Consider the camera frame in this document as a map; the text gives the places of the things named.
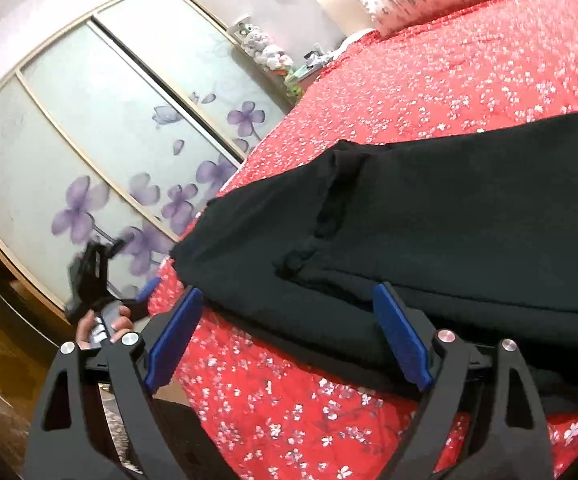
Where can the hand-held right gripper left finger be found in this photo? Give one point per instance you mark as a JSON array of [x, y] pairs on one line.
[[176, 340]]

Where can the bedside table with clutter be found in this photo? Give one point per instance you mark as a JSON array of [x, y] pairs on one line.
[[314, 67]]

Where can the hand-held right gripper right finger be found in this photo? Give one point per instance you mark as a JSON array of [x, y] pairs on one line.
[[404, 340]]

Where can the dark cloth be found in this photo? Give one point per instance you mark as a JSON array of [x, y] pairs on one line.
[[206, 440]]

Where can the black pants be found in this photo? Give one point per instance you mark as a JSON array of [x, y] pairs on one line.
[[419, 235]]

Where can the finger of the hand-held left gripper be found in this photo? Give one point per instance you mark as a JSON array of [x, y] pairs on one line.
[[144, 300]]

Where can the person's left hand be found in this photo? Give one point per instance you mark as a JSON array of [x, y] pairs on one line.
[[121, 322]]

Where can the red floral bedspread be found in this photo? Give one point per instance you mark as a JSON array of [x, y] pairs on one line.
[[394, 85]]

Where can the wardrobe with purple flower doors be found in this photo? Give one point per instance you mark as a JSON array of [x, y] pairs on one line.
[[94, 110]]

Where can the cream bed headboard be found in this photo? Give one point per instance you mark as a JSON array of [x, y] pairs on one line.
[[344, 5]]

